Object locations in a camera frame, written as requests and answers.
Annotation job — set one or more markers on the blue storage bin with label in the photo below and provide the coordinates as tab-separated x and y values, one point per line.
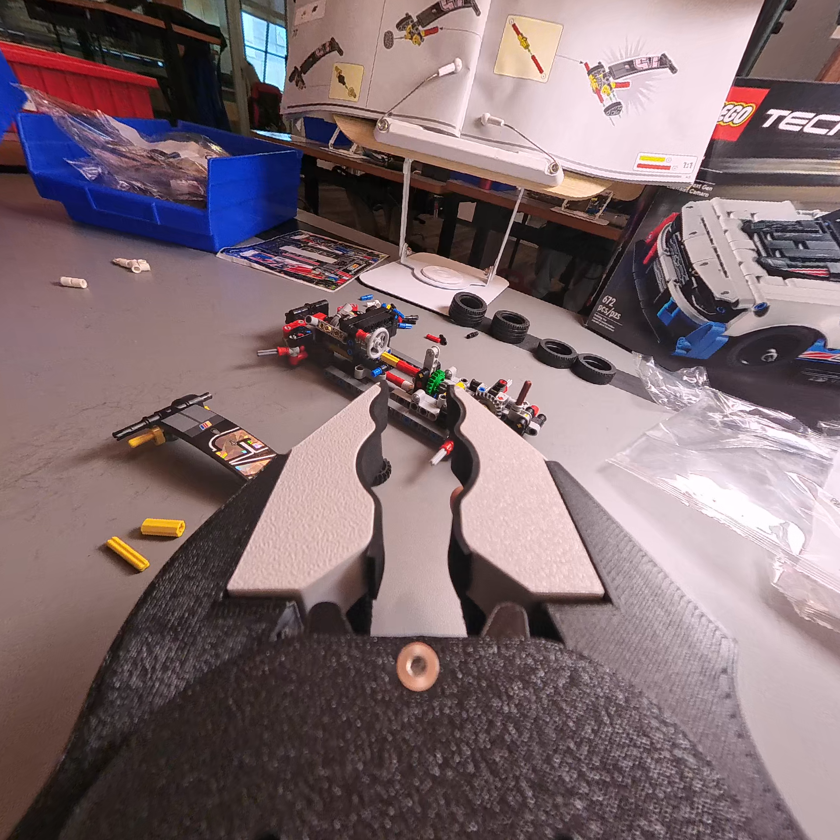
10	92

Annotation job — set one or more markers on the blue storage bin with bags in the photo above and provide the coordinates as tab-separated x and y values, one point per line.
249	190

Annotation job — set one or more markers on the lego instruction booklet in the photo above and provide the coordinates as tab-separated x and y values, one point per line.
590	118

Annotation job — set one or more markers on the yellow lego axle connector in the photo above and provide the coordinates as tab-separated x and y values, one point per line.
163	527
128	554

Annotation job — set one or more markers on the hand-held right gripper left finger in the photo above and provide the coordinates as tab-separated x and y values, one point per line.
308	525

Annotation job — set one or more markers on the lego set box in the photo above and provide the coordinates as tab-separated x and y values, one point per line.
741	275

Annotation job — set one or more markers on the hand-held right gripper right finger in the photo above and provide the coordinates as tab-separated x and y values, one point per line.
525	525

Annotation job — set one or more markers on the white book stand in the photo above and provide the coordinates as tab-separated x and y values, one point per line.
459	148

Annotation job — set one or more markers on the white lego connector piece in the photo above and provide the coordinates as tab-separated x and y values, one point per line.
73	282

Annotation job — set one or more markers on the small black lego gear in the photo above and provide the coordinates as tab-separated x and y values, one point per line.
384	471

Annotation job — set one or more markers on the white angled lego connector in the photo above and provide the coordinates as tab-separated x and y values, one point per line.
133	264

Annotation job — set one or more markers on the red storage bin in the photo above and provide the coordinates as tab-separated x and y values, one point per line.
79	79

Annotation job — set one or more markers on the black lego tyre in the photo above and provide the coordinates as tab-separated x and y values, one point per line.
510	326
558	353
594	369
468	309

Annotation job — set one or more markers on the clear bags of lego parts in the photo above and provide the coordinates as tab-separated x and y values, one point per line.
138	164

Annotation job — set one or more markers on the lego sticker sheet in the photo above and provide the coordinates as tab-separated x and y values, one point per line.
305	259

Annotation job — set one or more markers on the red and white lego pin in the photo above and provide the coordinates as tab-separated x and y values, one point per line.
442	453

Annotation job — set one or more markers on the black lego wing panel assembly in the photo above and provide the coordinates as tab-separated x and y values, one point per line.
223	443

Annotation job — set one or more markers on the clear plastic bag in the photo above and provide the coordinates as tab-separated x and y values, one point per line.
728	459

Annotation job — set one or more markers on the wooden background table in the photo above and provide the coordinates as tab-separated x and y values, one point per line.
131	16

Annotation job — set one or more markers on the lego car chassis assembly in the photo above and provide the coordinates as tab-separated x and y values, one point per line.
354	328

